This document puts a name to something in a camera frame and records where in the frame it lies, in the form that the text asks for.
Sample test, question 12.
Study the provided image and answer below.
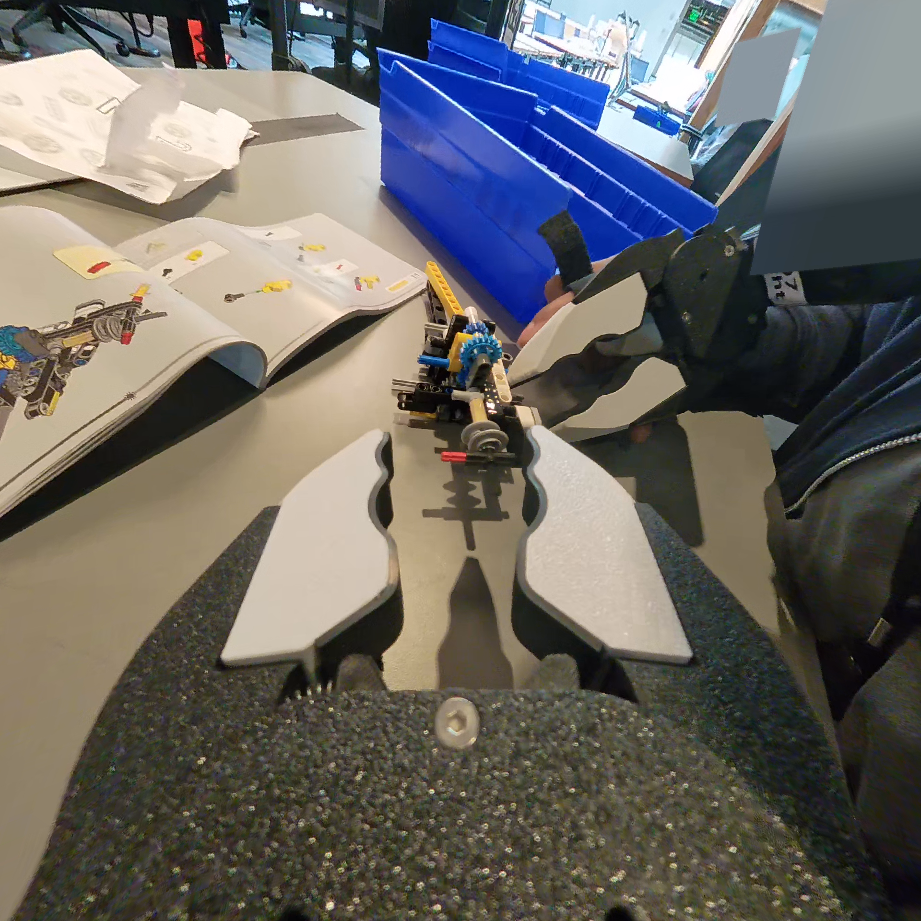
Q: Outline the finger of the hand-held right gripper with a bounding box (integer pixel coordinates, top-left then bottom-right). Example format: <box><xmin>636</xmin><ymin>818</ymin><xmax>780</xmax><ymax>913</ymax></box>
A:
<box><xmin>549</xmin><ymin>356</ymin><xmax>689</xmax><ymax>443</ymax></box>
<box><xmin>507</xmin><ymin>275</ymin><xmax>654</xmax><ymax>384</ymax></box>

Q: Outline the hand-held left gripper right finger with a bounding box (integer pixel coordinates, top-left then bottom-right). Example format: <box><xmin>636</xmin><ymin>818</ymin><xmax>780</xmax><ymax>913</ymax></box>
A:
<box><xmin>515</xmin><ymin>425</ymin><xmax>695</xmax><ymax>664</ymax></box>

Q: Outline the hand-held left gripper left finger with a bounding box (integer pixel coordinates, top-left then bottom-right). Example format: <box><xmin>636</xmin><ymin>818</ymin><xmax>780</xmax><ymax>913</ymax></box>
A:
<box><xmin>219</xmin><ymin>428</ymin><xmax>402</xmax><ymax>670</ymax></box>

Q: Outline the lego model assembly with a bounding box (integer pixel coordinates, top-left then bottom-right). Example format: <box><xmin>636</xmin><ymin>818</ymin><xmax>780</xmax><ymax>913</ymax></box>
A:
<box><xmin>392</xmin><ymin>260</ymin><xmax>544</xmax><ymax>465</ymax></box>

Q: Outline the person's right forearm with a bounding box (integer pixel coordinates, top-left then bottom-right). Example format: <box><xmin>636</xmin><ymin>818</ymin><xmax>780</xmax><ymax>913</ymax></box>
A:
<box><xmin>748</xmin><ymin>295</ymin><xmax>921</xmax><ymax>447</ymax></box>

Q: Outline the lego instruction booklet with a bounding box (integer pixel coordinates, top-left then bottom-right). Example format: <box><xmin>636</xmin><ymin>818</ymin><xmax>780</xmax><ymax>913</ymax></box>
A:
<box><xmin>0</xmin><ymin>205</ymin><xmax>429</xmax><ymax>519</ymax></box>

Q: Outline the person's right hand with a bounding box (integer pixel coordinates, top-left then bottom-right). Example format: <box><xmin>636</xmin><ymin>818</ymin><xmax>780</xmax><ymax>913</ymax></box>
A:
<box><xmin>515</xmin><ymin>275</ymin><xmax>578</xmax><ymax>348</ymax></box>

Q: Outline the large blue plastic bin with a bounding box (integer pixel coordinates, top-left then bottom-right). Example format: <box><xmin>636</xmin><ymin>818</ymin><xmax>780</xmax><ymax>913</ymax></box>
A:
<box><xmin>378</xmin><ymin>49</ymin><xmax>720</xmax><ymax>328</ymax></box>

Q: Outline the person's torso in jacket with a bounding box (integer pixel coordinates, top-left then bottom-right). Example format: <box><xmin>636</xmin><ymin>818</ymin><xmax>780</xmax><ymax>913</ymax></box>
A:
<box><xmin>763</xmin><ymin>425</ymin><xmax>921</xmax><ymax>921</ymax></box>

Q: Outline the clear plastic bag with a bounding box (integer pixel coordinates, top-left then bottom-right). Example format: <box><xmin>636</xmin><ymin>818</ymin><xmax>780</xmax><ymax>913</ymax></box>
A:
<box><xmin>108</xmin><ymin>68</ymin><xmax>189</xmax><ymax>174</ymax></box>

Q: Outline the white printed parts bag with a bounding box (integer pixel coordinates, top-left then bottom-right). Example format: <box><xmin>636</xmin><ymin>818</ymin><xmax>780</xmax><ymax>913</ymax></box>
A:
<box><xmin>0</xmin><ymin>49</ymin><xmax>260</xmax><ymax>206</ymax></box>

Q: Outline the black office chair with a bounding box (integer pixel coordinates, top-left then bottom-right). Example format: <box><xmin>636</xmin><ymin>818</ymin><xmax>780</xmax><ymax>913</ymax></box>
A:
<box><xmin>43</xmin><ymin>0</ymin><xmax>163</xmax><ymax>60</ymax></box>

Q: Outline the dark table cable cover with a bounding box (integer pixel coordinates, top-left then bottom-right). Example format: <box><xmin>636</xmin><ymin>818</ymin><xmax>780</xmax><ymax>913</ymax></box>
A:
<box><xmin>245</xmin><ymin>114</ymin><xmax>364</xmax><ymax>145</ymax></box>

